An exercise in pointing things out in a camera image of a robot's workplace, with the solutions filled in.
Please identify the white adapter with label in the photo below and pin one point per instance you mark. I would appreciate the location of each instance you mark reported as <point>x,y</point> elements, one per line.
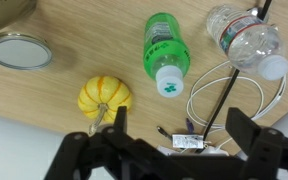
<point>188,141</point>

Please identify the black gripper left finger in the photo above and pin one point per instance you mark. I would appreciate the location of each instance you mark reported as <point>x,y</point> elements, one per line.
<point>117,150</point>

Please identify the small yellow striped pumpkin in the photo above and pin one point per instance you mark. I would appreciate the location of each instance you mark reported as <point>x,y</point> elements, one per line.
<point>105,93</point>

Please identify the flat white box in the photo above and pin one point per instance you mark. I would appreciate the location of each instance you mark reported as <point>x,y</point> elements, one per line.
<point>214,151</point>

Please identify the small purple connector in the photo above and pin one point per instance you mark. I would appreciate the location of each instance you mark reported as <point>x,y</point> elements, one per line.
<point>190,126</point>

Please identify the clear plastic water bottle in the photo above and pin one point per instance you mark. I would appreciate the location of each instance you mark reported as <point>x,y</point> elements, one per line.
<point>247,40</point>

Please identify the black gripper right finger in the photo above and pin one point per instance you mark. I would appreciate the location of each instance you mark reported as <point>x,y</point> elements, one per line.
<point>267,150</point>

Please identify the small metal plug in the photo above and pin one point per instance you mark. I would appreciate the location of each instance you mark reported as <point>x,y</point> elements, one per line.
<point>164,132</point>

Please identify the green plastic bottle white cap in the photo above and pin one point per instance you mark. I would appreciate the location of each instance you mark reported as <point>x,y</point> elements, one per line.
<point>165,50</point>

